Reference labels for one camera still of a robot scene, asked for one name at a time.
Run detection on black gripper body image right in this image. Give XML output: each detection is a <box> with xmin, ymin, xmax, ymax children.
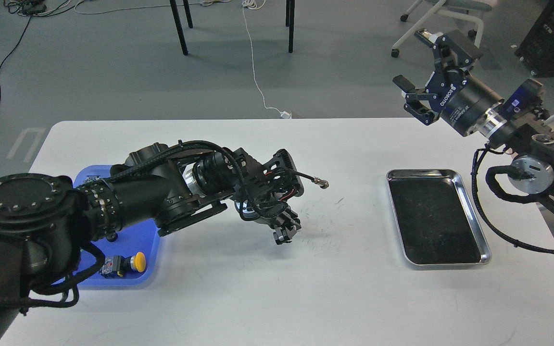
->
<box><xmin>426</xmin><ymin>72</ymin><xmax>506</xmax><ymax>138</ymax></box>

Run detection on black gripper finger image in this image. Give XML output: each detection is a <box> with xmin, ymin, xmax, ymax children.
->
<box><xmin>414</xmin><ymin>28</ymin><xmax>483</xmax><ymax>87</ymax></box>
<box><xmin>279</xmin><ymin>211</ymin><xmax>301</xmax><ymax>235</ymax></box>
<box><xmin>273</xmin><ymin>226</ymin><xmax>294</xmax><ymax>245</ymax></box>
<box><xmin>392</xmin><ymin>75</ymin><xmax>446</xmax><ymax>125</ymax></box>

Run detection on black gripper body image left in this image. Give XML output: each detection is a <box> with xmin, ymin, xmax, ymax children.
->
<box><xmin>234</xmin><ymin>200</ymin><xmax>290</xmax><ymax>230</ymax></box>

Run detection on small black gear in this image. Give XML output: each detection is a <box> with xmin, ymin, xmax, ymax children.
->
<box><xmin>105</xmin><ymin>232</ymin><xmax>118</xmax><ymax>243</ymax></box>

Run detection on black robot arm image left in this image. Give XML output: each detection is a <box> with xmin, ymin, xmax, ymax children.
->
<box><xmin>0</xmin><ymin>140</ymin><xmax>329</xmax><ymax>339</ymax></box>

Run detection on silver metal tray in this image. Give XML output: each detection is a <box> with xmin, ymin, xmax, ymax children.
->
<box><xmin>386</xmin><ymin>169</ymin><xmax>491</xmax><ymax>269</ymax></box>

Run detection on blue plastic tray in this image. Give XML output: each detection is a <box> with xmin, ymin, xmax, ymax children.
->
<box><xmin>73</xmin><ymin>165</ymin><xmax>160</xmax><ymax>289</ymax></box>

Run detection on white office chair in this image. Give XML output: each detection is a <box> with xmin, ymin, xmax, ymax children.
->
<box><xmin>390</xmin><ymin>0</ymin><xmax>494</xmax><ymax>59</ymax></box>

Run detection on black table legs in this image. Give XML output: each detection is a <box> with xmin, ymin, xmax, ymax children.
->
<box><xmin>169</xmin><ymin>0</ymin><xmax>296</xmax><ymax>56</ymax></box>

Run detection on yellow push button switch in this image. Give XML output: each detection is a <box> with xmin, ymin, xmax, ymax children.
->
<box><xmin>98</xmin><ymin>252</ymin><xmax>147</xmax><ymax>278</ymax></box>

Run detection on green push button switch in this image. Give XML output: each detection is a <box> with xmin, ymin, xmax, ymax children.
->
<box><xmin>83</xmin><ymin>175</ymin><xmax>102</xmax><ymax>184</ymax></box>

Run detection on white cable on floor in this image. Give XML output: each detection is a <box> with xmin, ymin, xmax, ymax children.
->
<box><xmin>74</xmin><ymin>0</ymin><xmax>292</xmax><ymax>119</ymax></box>

